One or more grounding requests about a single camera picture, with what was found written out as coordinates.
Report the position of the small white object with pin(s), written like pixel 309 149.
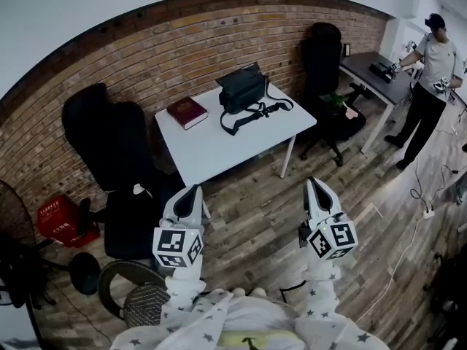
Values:
pixel 140 190

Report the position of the dark red hardcover book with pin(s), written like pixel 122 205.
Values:
pixel 187 111

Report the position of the black round floor base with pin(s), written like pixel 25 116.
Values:
pixel 84 272

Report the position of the black office chair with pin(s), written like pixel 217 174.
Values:
pixel 321 60
pixel 120 140

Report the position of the white power strip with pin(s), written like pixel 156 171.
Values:
pixel 429 214

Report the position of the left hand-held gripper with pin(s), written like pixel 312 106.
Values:
pixel 175 244

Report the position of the black box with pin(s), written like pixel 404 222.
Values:
pixel 381 70

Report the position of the person's right forearm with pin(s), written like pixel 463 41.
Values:
pixel 319 290

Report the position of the pink sticky note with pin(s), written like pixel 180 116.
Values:
pixel 350 114

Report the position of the small black wall frame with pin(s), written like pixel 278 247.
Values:
pixel 347 49

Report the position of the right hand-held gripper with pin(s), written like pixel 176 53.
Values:
pixel 333 241

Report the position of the red plastic crate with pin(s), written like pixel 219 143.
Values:
pixel 60 221

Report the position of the black shoulder bag with strap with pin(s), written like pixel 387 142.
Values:
pixel 241 88

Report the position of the white table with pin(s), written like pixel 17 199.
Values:
pixel 219 148

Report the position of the dark grey desk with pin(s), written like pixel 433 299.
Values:
pixel 365 68

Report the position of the person's star-print clothing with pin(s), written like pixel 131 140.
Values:
pixel 251 319

